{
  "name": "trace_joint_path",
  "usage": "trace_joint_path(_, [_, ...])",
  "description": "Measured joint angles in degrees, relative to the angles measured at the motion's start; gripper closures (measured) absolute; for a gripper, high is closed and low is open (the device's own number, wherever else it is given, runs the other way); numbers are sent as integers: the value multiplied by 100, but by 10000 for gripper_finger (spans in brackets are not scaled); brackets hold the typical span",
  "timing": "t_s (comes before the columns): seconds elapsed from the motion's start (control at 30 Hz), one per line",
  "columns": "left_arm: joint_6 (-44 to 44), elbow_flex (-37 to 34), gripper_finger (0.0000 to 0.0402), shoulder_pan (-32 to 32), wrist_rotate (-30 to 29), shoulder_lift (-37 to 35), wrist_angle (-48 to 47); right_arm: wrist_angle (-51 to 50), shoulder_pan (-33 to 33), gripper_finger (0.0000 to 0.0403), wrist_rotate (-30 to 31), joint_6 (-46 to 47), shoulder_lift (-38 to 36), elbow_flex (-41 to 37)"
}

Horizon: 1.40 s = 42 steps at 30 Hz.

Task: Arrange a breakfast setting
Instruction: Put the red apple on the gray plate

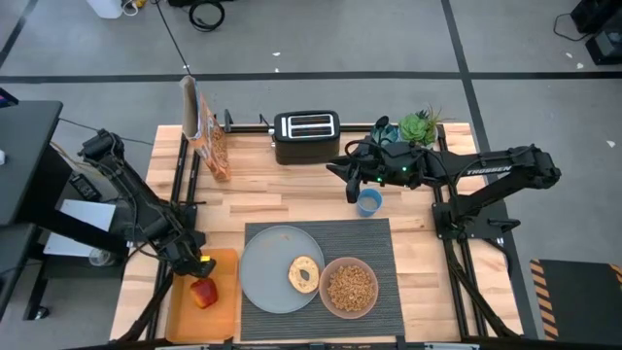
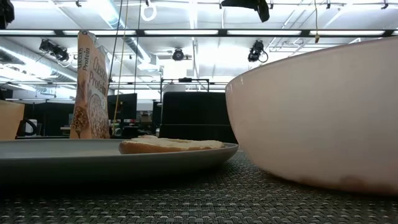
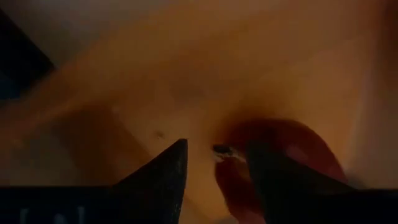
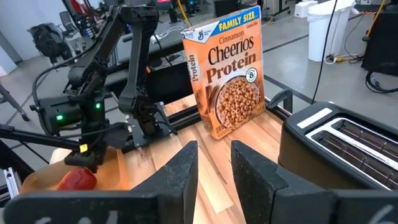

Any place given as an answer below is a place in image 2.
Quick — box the Cheerios Protein cereal box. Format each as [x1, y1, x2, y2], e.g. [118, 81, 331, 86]
[68, 30, 111, 140]

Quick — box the black overhead camera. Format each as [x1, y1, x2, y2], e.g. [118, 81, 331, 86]
[220, 0, 271, 23]

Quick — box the grey round plate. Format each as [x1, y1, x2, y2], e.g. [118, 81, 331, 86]
[0, 138, 239, 184]

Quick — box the black ceiling track light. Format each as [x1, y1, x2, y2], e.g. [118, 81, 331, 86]
[172, 47, 185, 62]
[39, 39, 70, 62]
[247, 39, 269, 63]

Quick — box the bread slice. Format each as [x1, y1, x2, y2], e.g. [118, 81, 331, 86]
[118, 134, 225, 155]

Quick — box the black overhead frame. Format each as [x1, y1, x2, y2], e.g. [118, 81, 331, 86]
[0, 28, 398, 39]

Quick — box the hanging cord with plug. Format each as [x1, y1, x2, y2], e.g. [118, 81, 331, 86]
[313, 0, 321, 44]

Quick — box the white hanging ring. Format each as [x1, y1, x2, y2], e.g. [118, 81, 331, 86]
[139, 0, 158, 22]

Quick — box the thin black hanging cable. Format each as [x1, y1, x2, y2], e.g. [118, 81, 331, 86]
[108, 0, 124, 82]

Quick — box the black monitor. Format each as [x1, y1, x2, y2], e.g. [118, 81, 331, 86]
[107, 93, 138, 121]

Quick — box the grey woven placemat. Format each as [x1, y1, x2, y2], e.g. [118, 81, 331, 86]
[0, 149, 398, 224]

